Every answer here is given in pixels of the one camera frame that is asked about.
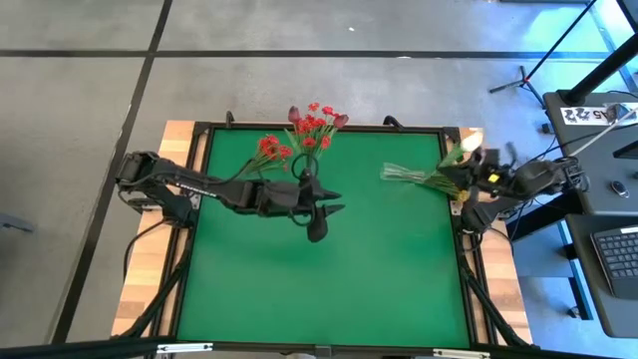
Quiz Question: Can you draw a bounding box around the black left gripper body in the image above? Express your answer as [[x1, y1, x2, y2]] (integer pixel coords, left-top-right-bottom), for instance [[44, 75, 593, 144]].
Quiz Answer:
[[256, 179, 323, 218]]

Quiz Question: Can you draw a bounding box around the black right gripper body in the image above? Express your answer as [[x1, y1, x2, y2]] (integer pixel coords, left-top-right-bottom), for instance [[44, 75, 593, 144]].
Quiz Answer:
[[466, 147, 522, 196]]

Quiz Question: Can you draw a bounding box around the white artificial tulip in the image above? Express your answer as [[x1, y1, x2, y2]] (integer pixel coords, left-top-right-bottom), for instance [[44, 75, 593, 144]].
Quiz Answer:
[[437, 130, 485, 170]]

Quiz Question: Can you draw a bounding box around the clear glass vase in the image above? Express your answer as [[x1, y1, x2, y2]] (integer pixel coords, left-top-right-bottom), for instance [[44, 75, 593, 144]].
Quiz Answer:
[[380, 162, 432, 184]]

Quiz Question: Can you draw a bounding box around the red artificial flower bunch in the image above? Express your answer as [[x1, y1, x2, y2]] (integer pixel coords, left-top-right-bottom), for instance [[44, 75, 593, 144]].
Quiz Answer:
[[284, 102, 350, 171], [242, 134, 296, 177]]

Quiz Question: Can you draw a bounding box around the green table mat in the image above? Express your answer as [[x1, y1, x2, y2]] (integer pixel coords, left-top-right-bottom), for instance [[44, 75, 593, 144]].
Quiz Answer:
[[176, 128, 473, 349]]

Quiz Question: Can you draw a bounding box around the black tripod stand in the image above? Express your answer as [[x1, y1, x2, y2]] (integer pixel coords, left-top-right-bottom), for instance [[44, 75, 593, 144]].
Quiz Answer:
[[487, 0, 599, 109]]

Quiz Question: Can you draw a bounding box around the white printed paper label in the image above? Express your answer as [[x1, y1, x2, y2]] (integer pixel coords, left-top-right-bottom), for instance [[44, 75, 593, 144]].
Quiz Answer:
[[559, 104, 625, 127]]

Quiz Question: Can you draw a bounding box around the silver rod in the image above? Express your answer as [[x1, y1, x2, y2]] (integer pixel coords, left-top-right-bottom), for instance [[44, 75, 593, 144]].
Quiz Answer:
[[571, 107, 638, 157]]

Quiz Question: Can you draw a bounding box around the black keyboard desk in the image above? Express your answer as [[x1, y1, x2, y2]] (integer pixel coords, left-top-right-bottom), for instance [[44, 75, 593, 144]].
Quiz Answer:
[[564, 213, 638, 340]]

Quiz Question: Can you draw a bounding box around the thick black pole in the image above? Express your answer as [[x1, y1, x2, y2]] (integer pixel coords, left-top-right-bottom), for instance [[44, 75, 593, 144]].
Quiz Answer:
[[561, 32, 638, 107]]

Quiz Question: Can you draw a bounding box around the black keyboard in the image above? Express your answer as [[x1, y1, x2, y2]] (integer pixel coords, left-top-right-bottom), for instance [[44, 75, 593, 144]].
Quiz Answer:
[[590, 226, 638, 301]]

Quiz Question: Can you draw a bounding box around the grey floor object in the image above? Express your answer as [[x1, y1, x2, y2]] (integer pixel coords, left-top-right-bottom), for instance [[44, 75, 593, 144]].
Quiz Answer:
[[0, 212, 36, 234]]

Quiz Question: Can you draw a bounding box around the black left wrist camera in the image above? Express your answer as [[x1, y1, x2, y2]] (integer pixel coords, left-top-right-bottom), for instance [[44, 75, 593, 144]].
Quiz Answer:
[[305, 214, 331, 244]]

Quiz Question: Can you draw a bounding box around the black aluminium table frame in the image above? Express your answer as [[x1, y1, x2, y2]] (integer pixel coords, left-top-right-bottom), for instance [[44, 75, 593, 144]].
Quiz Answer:
[[113, 119, 534, 359]]

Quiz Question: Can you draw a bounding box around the silver aluminium bracket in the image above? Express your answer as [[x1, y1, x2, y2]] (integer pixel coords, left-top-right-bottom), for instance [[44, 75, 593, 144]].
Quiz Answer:
[[156, 342, 214, 356], [432, 348, 491, 359]]

